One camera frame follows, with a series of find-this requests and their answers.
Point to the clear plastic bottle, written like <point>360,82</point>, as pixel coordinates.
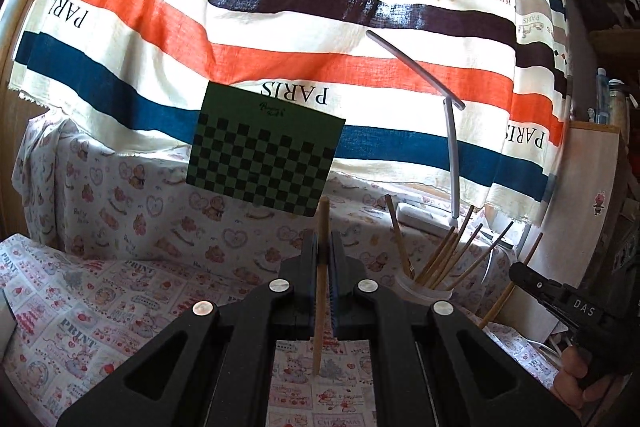
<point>617,104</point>
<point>601,97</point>

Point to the cluttered dark shelf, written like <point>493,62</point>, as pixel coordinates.
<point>615,7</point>

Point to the bundle of bamboo chopsticks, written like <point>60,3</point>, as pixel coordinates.
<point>435,272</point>

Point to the bamboo chopstick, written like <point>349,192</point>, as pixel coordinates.
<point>531,249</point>
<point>324,217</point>

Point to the grey flat object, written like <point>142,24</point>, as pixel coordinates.
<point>6,319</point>

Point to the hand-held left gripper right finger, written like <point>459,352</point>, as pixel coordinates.
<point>340,292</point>

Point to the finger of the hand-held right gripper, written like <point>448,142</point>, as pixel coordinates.
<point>537,282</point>

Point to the translucent plastic container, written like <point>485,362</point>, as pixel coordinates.
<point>440,296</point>

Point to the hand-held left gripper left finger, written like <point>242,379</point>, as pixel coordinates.
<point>305,287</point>

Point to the cartoon sticker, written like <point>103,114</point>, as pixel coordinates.
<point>599,202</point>

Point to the green checkered box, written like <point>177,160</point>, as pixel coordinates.
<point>260,157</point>

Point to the white desk lamp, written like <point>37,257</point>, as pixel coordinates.
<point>452,157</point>

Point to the bear print cloth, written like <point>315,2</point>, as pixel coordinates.
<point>125,207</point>

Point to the striped printed curtain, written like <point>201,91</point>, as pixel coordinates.
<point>150,32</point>

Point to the patchwork print tablecloth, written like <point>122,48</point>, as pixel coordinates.
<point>100,307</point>

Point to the light wooden cabinet panel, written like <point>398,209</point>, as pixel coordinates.
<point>590,167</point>

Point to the person's right hand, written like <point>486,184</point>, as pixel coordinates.
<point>572,382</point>

